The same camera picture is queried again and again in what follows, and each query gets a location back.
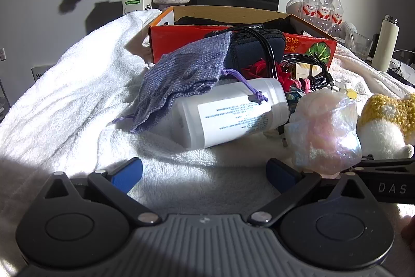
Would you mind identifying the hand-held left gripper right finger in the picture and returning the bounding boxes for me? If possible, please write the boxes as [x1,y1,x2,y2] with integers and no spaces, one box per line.
[247,158,373,227]

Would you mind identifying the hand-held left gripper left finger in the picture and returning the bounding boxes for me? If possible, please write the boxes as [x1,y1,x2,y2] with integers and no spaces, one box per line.
[41,158,163,227]

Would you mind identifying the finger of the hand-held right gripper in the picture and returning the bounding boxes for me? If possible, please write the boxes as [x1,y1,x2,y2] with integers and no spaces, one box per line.
[349,158,415,173]

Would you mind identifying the yellow white plush toy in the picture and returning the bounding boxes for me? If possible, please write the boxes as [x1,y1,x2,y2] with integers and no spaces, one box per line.
[357,93,415,160]

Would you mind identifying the iridescent plastic bag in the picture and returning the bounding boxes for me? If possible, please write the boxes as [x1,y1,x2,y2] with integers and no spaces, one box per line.
[289,90,362,175]

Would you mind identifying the white plastic bottle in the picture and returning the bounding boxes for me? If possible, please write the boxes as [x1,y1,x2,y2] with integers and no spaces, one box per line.
[171,77,290,148]

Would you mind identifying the teal scrunchie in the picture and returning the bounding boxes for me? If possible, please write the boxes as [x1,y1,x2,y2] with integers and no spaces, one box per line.
[285,87,306,109]

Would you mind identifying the small white jar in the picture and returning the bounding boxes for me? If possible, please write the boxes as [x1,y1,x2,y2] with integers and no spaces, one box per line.
[333,78,353,93]

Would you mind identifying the pink hair tie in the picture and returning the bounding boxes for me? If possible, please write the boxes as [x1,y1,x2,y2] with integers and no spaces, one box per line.
[292,77,312,91]

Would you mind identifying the beige plastic case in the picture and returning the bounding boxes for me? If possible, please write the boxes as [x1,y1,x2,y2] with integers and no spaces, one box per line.
[290,64,325,80]

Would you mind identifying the red fabric flower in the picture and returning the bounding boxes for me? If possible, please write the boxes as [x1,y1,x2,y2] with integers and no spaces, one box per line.
[241,59,292,92]

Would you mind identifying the purple drawstring pouch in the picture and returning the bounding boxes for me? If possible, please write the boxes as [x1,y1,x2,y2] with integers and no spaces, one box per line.
[112,32,269,134]

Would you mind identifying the black braided cable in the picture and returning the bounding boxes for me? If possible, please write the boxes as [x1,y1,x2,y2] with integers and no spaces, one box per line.
[280,55,335,91]

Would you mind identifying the dark blue zip case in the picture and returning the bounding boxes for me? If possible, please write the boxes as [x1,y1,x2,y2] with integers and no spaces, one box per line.
[204,25,283,80]

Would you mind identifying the orange cardboard box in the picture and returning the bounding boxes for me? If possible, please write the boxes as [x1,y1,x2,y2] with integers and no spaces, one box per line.
[148,5,338,76]

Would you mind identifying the white terry towel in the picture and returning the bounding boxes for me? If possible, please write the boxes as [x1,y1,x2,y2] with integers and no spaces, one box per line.
[0,9,415,277]

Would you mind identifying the white thermos bottle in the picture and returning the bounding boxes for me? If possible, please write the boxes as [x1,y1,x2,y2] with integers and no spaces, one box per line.
[373,15,399,72]

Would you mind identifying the clear glass cup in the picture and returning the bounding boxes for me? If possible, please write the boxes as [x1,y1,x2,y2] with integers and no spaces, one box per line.
[344,30,374,61]

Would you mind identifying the white round gadget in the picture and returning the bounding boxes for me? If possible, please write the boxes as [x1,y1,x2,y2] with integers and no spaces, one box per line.
[337,21,357,38]

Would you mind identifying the pack of water bottles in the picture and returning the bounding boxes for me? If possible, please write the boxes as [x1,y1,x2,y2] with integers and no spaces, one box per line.
[285,0,344,34]

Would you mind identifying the tangled desk cables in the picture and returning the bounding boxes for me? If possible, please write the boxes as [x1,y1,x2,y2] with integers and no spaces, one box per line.
[387,49,415,85]

